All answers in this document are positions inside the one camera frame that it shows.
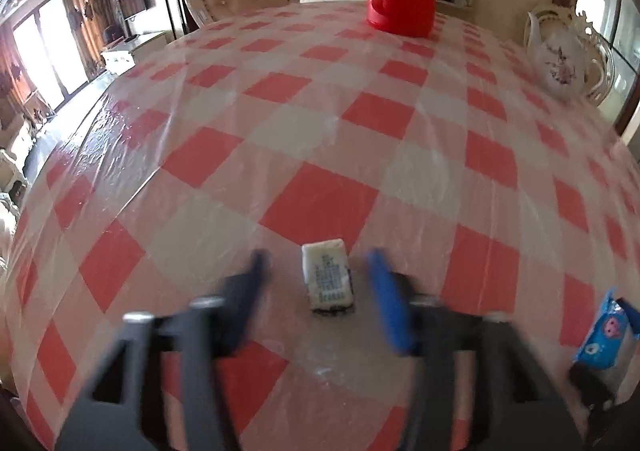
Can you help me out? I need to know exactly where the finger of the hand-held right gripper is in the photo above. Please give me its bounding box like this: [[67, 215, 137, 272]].
[[616, 297, 640, 337], [567, 360, 618, 414]]

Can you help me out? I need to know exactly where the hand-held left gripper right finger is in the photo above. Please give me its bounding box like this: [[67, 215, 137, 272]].
[[366, 248, 586, 451]]

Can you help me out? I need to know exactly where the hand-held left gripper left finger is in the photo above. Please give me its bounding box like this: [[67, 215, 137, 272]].
[[55, 248, 271, 451]]

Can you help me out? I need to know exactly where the blue cartoon snack packet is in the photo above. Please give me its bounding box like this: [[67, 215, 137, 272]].
[[571, 288, 632, 372]]

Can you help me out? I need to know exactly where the small white printed packet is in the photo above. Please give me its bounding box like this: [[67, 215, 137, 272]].
[[301, 238, 357, 318]]

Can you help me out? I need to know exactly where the red checkered tablecloth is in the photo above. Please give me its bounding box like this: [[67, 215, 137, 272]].
[[2, 0, 640, 451]]

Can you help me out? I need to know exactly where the white floral teapot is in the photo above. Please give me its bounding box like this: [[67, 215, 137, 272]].
[[523, 11, 608, 99]]

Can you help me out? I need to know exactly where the cream sofa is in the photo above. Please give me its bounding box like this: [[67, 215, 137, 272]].
[[0, 111, 31, 216]]

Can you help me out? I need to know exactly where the white television cabinet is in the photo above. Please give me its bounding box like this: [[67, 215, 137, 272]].
[[100, 30, 168, 76]]

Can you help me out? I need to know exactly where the glass display cabinet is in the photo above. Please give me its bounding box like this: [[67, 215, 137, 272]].
[[582, 0, 640, 96]]

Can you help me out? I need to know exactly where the brown curtain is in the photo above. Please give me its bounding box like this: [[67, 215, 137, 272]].
[[60, 0, 113, 64], [0, 26, 26, 106]]

